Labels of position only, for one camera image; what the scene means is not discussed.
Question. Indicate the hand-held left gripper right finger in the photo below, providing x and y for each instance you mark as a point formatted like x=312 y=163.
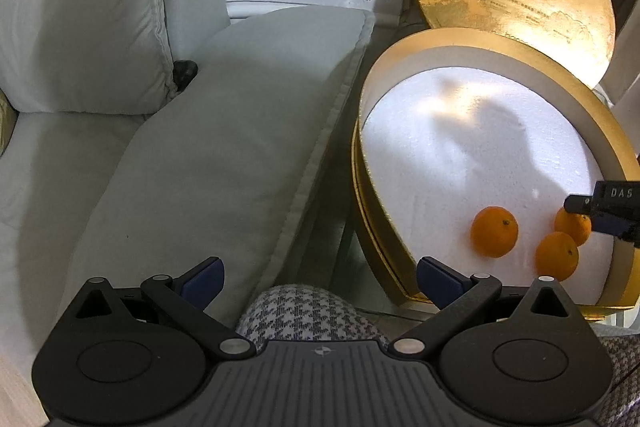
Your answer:
x=439 y=281

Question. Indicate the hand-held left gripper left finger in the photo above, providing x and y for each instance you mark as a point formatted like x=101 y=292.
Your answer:
x=202 y=281

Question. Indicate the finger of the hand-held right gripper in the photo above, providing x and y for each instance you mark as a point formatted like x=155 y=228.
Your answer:
x=602 y=202

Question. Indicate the orange mandarin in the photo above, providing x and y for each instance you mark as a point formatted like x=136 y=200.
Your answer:
x=571 y=225
x=494 y=231
x=556 y=256

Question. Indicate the round gold box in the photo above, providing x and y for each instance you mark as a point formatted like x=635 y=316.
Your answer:
x=465 y=147

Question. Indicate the houndstooth patterned cloth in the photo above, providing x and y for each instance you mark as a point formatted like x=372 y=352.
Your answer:
x=310 y=313

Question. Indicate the long grey-white cushion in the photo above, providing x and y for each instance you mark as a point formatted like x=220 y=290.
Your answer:
x=235 y=147

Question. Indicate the small black object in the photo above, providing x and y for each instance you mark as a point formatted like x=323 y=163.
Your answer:
x=184 y=72

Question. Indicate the white back pillow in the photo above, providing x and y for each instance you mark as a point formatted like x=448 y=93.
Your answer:
x=85 y=17

